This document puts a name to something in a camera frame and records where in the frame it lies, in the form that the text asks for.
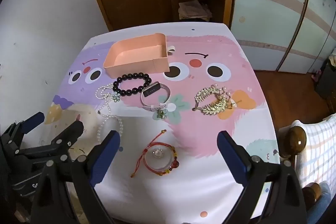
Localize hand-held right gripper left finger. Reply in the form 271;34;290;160
31;130;121;224

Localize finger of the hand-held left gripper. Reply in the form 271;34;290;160
14;121;85;161
0;112;46;155

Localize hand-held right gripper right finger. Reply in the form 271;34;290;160
217;130;307;224

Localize gold hair comb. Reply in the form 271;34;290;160
192;84;242;115

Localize red string bracelet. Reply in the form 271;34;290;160
130;130;180;178

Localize green flower hair clip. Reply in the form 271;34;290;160
155;108;168;120

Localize pink jewelry tray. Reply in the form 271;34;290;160
103;33;176;78

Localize cartoon printed tablecloth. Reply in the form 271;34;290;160
43;21;280;224

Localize clear glass bangle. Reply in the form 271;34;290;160
144;145;174;169

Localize wooden chair knob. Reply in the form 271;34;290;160
302;183;322;207
285;126;307;157

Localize person's jeans leg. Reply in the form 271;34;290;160
306;181;333;224

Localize dark bin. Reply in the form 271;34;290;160
314;55;336;102

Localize pale blue wardrobe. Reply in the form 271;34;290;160
230;0;336;75

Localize folded cloths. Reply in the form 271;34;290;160
178;1;213;21

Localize white pearl necklace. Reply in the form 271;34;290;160
95;84;124;143

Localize black bead bracelet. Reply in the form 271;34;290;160
112;71;153;96

